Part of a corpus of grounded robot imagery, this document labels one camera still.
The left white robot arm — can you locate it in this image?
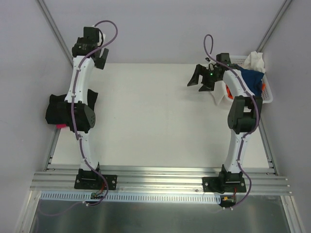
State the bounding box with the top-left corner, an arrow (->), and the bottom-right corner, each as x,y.
57,26 -> 109,188

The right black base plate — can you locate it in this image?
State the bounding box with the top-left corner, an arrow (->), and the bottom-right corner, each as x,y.
202,177 -> 246,194

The white cloth in basket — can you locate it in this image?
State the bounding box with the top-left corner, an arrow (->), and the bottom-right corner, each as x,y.
242,51 -> 266,73

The white t shirt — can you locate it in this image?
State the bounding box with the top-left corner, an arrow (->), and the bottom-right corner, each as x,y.
211,81 -> 233,105

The black t shirt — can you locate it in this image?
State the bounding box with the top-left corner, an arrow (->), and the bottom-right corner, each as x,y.
45,89 -> 98,126

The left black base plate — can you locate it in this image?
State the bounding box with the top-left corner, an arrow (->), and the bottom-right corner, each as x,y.
74,173 -> 118,190

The purple cable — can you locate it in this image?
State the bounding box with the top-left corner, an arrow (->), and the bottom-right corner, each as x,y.
38,20 -> 119,216
203,34 -> 259,211

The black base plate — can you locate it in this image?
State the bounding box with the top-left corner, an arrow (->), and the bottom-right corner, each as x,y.
202,177 -> 246,194
74,173 -> 118,190

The orange t shirt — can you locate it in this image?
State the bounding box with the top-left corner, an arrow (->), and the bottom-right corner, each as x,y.
225,85 -> 233,100

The white plastic basket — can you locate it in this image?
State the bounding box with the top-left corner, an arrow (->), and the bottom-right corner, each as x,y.
230,55 -> 273,104

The blue t shirt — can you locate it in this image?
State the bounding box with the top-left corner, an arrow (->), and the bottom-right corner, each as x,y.
238,66 -> 264,97

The white slotted cable duct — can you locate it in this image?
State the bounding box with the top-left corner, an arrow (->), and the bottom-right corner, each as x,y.
40,191 -> 221,204

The folded pink t shirt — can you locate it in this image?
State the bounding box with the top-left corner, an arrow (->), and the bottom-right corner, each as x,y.
56,124 -> 67,129

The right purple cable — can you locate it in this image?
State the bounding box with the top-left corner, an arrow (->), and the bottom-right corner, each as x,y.
203,34 -> 259,211

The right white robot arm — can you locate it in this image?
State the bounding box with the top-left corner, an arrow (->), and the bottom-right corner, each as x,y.
187,53 -> 263,192

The aluminium mounting rail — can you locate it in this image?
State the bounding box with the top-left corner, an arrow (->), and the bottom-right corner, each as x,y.
30,165 -> 293,196

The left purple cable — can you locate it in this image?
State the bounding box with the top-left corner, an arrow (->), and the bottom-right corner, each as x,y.
38,20 -> 119,216

